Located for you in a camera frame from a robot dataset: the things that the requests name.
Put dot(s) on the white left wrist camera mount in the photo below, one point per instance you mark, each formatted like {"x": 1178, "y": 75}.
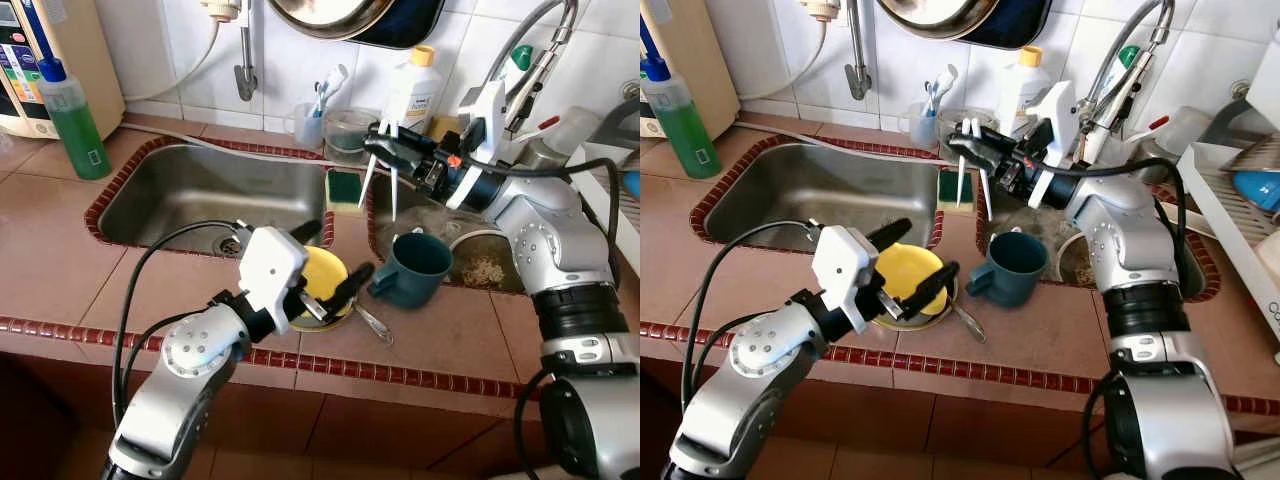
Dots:
{"x": 270, "y": 270}
{"x": 843, "y": 270}

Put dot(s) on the chrome sink faucet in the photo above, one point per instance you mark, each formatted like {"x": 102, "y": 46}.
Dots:
{"x": 1125, "y": 80}
{"x": 545, "y": 70}

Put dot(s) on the clear plastic pail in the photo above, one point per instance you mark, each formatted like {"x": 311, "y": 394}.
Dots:
{"x": 350, "y": 135}
{"x": 955, "y": 130}

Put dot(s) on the white green-capped bottle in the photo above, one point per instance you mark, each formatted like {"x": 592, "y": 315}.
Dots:
{"x": 518, "y": 60}
{"x": 1125, "y": 62}

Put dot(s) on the hanging steel pan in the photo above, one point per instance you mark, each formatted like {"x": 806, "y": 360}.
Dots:
{"x": 940, "y": 15}
{"x": 330, "y": 15}

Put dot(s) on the white dish rack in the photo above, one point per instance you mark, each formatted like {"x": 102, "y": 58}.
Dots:
{"x": 600, "y": 200}
{"x": 1215, "y": 230}

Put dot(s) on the steel sink basin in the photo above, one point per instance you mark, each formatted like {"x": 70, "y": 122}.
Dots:
{"x": 1195, "y": 270}
{"x": 800, "y": 195}
{"x": 200, "y": 195}
{"x": 385, "y": 218}

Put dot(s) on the steel spoon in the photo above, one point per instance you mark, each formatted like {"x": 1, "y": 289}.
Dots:
{"x": 968, "y": 323}
{"x": 375, "y": 325}

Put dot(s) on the dark teal mug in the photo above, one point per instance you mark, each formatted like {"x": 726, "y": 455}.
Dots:
{"x": 415, "y": 280}
{"x": 1010, "y": 280}

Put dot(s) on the clear toothbrush cup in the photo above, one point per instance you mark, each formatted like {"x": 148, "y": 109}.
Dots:
{"x": 920, "y": 128}
{"x": 303, "y": 128}

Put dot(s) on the white plastic stick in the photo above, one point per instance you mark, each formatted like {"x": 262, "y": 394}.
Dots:
{"x": 367, "y": 180}
{"x": 961, "y": 180}
{"x": 985, "y": 195}
{"x": 394, "y": 195}

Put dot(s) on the clear plastic container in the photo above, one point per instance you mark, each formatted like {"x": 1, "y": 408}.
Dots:
{"x": 1185, "y": 128}
{"x": 575, "y": 125}

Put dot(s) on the blue bowl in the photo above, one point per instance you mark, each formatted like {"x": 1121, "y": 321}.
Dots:
{"x": 1258, "y": 190}
{"x": 632, "y": 185}

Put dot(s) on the white yellow-capped detergent bottle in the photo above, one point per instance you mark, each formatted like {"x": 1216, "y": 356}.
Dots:
{"x": 415, "y": 95}
{"x": 1020, "y": 90}

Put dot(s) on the red-tipped white utensil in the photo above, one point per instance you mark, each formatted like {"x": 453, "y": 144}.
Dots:
{"x": 545, "y": 124}
{"x": 1155, "y": 124}

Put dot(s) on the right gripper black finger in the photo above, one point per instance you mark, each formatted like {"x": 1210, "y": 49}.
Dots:
{"x": 982, "y": 135}
{"x": 392, "y": 160}
{"x": 398, "y": 137}
{"x": 975, "y": 160}

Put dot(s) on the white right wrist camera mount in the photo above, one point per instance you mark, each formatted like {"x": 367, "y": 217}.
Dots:
{"x": 490, "y": 110}
{"x": 1060, "y": 110}

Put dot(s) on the green and yellow sponge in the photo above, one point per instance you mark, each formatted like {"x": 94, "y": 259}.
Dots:
{"x": 955, "y": 190}
{"x": 345, "y": 190}

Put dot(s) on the beige water ionizer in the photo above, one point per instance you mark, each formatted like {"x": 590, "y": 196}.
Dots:
{"x": 90, "y": 60}
{"x": 700, "y": 50}

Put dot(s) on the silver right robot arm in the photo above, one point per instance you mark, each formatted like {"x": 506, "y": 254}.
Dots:
{"x": 560, "y": 250}
{"x": 1125, "y": 230}

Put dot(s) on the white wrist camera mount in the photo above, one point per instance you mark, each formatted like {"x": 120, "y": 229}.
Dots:
{"x": 843, "y": 270}
{"x": 270, "y": 270}
{"x": 490, "y": 110}
{"x": 1060, "y": 110}

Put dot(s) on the steel mesh strainer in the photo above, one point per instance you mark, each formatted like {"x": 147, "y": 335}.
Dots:
{"x": 1075, "y": 265}
{"x": 490, "y": 270}

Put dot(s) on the round steel bowl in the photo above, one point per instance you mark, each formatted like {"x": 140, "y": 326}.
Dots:
{"x": 925, "y": 323}
{"x": 338, "y": 324}

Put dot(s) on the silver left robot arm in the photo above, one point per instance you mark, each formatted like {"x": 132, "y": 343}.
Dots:
{"x": 180, "y": 380}
{"x": 745, "y": 380}

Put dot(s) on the yellow plastic cup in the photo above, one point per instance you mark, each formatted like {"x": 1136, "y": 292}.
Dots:
{"x": 325, "y": 275}
{"x": 910, "y": 272}

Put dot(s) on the green dish soap bottle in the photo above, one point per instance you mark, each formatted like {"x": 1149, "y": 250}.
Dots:
{"x": 75, "y": 130}
{"x": 685, "y": 130}

